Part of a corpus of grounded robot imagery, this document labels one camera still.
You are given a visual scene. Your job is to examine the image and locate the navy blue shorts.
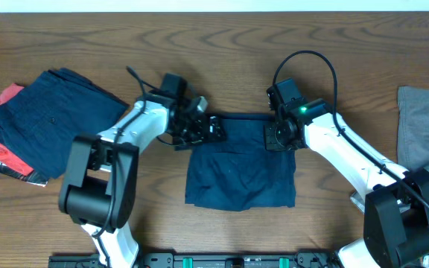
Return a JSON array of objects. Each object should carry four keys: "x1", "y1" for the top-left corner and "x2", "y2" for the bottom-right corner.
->
[{"x1": 185, "y1": 114, "x2": 296, "y2": 211}]

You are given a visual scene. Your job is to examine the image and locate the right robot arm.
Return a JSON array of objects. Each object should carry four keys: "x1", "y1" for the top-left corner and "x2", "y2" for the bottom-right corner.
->
[{"x1": 264, "y1": 98, "x2": 429, "y2": 267}]

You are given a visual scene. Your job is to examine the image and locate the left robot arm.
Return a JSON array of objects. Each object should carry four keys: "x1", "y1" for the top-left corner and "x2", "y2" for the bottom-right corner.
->
[{"x1": 59, "y1": 92, "x2": 226, "y2": 267}]

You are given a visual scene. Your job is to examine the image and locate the folded navy shorts on stack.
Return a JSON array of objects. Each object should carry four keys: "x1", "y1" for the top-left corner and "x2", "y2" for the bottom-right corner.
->
[{"x1": 0, "y1": 68, "x2": 128, "y2": 179}]

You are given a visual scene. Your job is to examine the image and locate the folded red garment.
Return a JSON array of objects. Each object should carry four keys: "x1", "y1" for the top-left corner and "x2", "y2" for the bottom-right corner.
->
[{"x1": 0, "y1": 83, "x2": 34, "y2": 176}]

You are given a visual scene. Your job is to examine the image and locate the folded black printed garment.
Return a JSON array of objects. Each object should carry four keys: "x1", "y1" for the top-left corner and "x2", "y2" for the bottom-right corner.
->
[{"x1": 0, "y1": 161, "x2": 49, "y2": 187}]

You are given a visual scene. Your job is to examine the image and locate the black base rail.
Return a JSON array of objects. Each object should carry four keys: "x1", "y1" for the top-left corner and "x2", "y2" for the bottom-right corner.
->
[{"x1": 47, "y1": 252, "x2": 342, "y2": 268}]

